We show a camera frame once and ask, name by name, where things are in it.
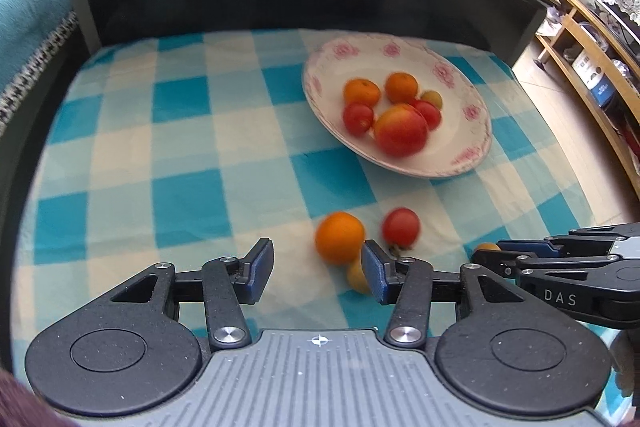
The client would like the white floral rimmed bowl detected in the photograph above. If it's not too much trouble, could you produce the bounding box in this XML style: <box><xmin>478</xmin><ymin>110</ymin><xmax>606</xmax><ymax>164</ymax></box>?
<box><xmin>301</xmin><ymin>33</ymin><xmax>493</xmax><ymax>179</ymax></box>

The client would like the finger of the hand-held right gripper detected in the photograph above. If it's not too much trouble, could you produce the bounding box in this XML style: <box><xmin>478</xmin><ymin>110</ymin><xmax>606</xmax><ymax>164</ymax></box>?
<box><xmin>499</xmin><ymin>221</ymin><xmax>640</xmax><ymax>257</ymax></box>
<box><xmin>469</xmin><ymin>255</ymin><xmax>622</xmax><ymax>281</ymax></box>

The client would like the blue blanket with houndstooth border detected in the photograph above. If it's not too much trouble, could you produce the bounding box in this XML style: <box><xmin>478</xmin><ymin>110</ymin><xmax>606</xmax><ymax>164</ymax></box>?
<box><xmin>0</xmin><ymin>0</ymin><xmax>82</xmax><ymax>124</ymax></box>

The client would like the wooden shelf unit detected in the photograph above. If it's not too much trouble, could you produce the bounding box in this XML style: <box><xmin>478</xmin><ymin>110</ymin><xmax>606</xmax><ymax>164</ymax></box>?
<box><xmin>504</xmin><ymin>0</ymin><xmax>640</xmax><ymax>200</ymax></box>

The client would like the large red-orange apple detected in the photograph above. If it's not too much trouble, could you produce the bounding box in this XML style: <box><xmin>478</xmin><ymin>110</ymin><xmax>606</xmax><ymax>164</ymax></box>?
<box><xmin>374</xmin><ymin>103</ymin><xmax>429</xmax><ymax>158</ymax></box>

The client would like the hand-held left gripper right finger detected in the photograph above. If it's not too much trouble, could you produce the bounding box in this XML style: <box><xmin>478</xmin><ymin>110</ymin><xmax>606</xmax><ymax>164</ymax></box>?
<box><xmin>360</xmin><ymin>238</ymin><xmax>527</xmax><ymax>351</ymax></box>

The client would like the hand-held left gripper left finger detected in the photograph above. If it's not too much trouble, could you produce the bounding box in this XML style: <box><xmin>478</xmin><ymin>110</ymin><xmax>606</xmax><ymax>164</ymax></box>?
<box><xmin>107</xmin><ymin>237</ymin><xmax>276</xmax><ymax>352</ymax></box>

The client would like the orange mandarin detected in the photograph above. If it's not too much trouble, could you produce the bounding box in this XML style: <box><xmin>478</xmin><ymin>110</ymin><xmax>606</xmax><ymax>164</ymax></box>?
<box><xmin>384</xmin><ymin>72</ymin><xmax>419</xmax><ymax>104</ymax></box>
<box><xmin>314</xmin><ymin>211</ymin><xmax>366</xmax><ymax>265</ymax></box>
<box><xmin>343</xmin><ymin>78</ymin><xmax>382</xmax><ymax>106</ymax></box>

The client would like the maroon clothing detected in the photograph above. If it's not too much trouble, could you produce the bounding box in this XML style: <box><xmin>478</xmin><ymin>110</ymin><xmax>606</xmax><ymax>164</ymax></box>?
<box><xmin>0</xmin><ymin>367</ymin><xmax>71</xmax><ymax>427</ymax></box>

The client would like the red tomato with stem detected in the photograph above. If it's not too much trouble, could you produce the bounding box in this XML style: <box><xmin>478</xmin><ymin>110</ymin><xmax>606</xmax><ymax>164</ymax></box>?
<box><xmin>382</xmin><ymin>207</ymin><xmax>421</xmax><ymax>254</ymax></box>

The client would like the blue white checkered tablecloth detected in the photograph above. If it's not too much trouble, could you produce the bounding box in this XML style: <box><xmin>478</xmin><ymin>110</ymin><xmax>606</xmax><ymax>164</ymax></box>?
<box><xmin>14</xmin><ymin>28</ymin><xmax>640</xmax><ymax>427</ymax></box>

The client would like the blue and white box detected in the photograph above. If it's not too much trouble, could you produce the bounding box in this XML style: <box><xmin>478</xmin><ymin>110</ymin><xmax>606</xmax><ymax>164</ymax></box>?
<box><xmin>589</xmin><ymin>74</ymin><xmax>617</xmax><ymax>108</ymax></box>

